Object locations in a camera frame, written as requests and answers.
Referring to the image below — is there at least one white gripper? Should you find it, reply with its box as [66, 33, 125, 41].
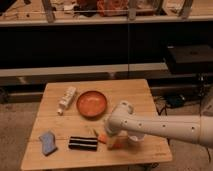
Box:
[102, 118, 129, 150]

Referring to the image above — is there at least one orange pepper with green stem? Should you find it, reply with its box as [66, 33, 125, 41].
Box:
[94, 130, 107, 144]

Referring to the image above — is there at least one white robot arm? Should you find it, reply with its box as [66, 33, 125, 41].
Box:
[105, 101, 213, 149]

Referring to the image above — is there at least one white ceramic cup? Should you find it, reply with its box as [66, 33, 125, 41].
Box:
[128, 135, 144, 143]

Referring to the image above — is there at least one orange ceramic bowl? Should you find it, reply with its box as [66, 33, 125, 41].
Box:
[76, 91, 107, 118]

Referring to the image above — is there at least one black white striped block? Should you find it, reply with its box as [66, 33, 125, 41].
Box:
[68, 136, 98, 151]

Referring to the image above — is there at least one wooden table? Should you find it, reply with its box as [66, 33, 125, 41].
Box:
[21, 79, 172, 171]

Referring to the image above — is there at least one white plastic bottle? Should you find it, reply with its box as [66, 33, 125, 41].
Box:
[57, 86, 77, 115]

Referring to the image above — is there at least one blue sponge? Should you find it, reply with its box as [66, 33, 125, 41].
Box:
[39, 131, 57, 156]

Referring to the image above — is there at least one black box on shelf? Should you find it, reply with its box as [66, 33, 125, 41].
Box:
[165, 45, 213, 74]

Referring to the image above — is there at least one black cable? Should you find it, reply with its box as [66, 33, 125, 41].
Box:
[153, 96, 174, 117]

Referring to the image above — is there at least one metal shelf rail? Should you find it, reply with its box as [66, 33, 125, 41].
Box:
[0, 62, 168, 86]

